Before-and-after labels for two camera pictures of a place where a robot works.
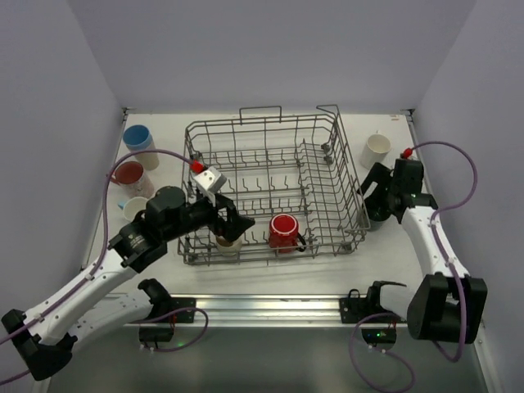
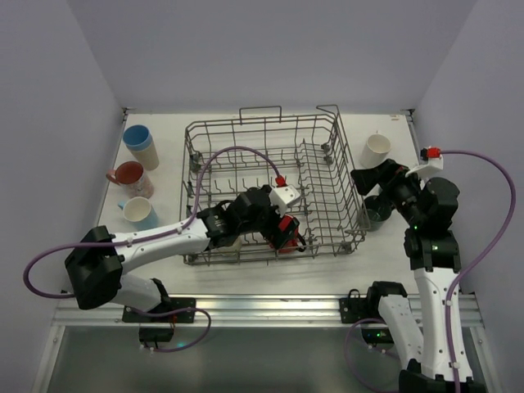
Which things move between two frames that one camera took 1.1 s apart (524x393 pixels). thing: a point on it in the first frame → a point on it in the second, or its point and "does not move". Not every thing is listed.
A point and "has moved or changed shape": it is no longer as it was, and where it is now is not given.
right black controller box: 377,336 does not move
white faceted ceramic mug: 375,149 does not move
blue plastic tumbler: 137,137 does not move
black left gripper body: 221,210 → 274,228
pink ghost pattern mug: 133,180 does not move
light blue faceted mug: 132,205 does not move
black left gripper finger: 237,227 → 286,235
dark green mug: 372,226 has moved or changed shape
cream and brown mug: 227,247 does not move
